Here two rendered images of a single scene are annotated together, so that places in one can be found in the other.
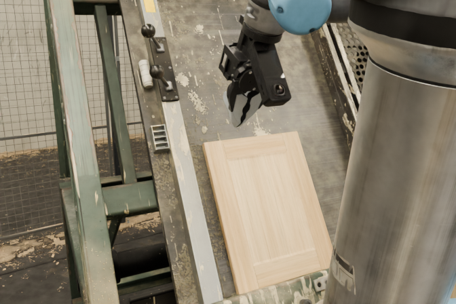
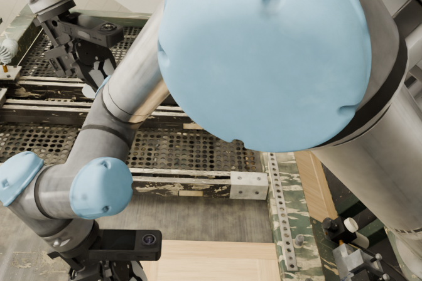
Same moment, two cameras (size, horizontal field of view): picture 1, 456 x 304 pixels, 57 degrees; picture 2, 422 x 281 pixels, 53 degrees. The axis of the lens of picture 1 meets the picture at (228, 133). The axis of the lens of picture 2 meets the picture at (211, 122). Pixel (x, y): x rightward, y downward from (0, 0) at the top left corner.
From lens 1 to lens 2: 0.19 m
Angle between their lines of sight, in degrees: 32
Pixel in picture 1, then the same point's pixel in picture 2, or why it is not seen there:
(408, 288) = not seen: outside the picture
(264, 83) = (138, 251)
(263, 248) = not seen: outside the picture
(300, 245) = (252, 272)
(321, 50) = not seen: hidden behind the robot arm
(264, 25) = (81, 232)
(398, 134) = (394, 149)
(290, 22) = (119, 202)
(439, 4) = (373, 86)
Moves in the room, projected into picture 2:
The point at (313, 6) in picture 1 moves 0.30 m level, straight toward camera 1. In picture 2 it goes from (116, 175) to (255, 163)
